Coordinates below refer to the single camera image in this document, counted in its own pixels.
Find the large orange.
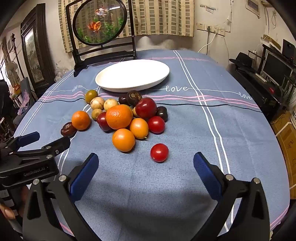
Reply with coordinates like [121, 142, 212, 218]
[106, 104, 133, 130]

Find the white power cable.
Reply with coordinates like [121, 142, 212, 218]
[197, 31, 219, 53]

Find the large dark brown fruit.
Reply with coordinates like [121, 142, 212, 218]
[126, 90, 143, 107]

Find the blue plaid tablecloth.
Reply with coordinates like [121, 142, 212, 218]
[13, 49, 290, 241]

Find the clear plastic bag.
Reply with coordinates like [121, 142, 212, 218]
[54, 61, 70, 81]

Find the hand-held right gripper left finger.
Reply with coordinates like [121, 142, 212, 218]
[22, 153, 99, 241]

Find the small greenish beige fruit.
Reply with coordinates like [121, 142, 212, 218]
[92, 108, 103, 121]

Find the red cherry tomato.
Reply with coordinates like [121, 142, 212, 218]
[150, 143, 169, 163]
[147, 116, 166, 134]

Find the dark cherry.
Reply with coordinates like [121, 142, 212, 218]
[155, 106, 168, 122]

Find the white standing fan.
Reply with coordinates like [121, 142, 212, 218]
[6, 61, 20, 81]

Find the black media stand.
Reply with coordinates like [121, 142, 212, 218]
[231, 44, 296, 121]

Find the dark wood framed painting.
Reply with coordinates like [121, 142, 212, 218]
[20, 3, 56, 90]

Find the plain beige round fruit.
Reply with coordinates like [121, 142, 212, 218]
[103, 99, 119, 112]

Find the dark red plum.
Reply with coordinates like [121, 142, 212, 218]
[97, 112, 112, 132]

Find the computer monitor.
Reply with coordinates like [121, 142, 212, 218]
[261, 50, 294, 87]

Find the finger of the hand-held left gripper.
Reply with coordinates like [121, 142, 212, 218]
[10, 136, 71, 163]
[0, 131, 40, 154]

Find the checked beige curtain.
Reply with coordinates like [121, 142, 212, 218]
[58, 0, 195, 53]

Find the black hat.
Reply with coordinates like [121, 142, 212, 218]
[229, 52, 255, 68]

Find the big red plum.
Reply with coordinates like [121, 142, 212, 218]
[135, 97, 157, 120]

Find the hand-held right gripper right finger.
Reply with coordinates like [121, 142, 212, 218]
[193, 152, 277, 241]

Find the grey chair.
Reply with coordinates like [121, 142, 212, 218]
[13, 76, 38, 126]

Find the black speaker box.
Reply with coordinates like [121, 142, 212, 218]
[282, 39, 296, 61]

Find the person's left hand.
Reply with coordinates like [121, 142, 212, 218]
[0, 185, 30, 220]

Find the olive green round fruit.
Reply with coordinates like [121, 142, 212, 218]
[85, 90, 99, 104]

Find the orange mandarin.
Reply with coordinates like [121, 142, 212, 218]
[112, 128, 136, 152]
[71, 111, 91, 131]

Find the white oval plate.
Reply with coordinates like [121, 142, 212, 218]
[95, 59, 170, 93]

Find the orange kumquat with stem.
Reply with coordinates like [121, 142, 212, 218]
[129, 118, 149, 140]

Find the round goldfish table screen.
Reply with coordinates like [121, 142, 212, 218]
[65, 0, 137, 77]

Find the beige striped round fruit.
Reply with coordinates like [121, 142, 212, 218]
[90, 97, 105, 110]

